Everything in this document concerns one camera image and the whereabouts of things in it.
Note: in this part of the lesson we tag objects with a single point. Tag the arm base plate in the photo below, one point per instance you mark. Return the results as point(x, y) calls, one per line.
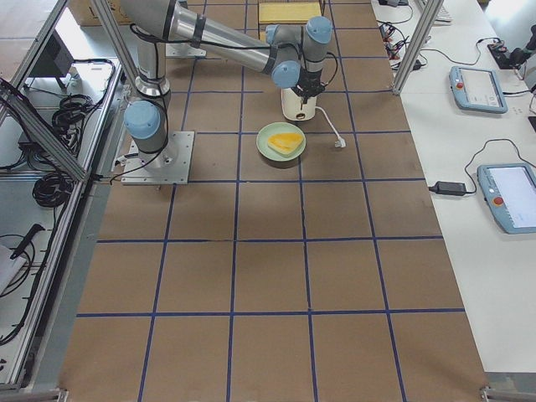
point(170, 167)
point(184, 51)

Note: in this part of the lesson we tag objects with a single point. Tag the light green plate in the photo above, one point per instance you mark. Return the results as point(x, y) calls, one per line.
point(273, 128)

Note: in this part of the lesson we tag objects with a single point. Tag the cardboard box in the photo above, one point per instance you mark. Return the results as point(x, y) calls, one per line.
point(83, 13)

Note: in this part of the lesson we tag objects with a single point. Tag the black power adapter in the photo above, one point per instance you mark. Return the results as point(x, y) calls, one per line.
point(448, 188)

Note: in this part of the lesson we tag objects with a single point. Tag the wooden shelf block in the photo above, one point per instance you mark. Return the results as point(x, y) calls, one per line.
point(289, 12)

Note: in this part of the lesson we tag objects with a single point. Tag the near blue teach pendant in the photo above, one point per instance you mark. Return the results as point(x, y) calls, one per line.
point(509, 191)

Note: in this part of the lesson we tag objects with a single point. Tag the far blue teach pendant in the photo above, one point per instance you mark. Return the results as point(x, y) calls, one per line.
point(477, 90)

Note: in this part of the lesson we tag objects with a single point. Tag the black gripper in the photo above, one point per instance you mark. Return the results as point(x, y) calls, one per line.
point(310, 79)

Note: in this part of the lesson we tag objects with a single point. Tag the white toaster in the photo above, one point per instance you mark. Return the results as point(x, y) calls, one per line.
point(297, 108)

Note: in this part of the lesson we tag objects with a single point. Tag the triangular bread on plate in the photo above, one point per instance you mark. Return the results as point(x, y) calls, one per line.
point(285, 143)

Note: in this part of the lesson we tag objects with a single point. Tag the blue teach pendant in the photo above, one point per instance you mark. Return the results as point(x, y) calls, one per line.
point(477, 90)
point(509, 191)

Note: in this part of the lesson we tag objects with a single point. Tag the aluminium frame post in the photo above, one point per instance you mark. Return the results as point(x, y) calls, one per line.
point(417, 40)

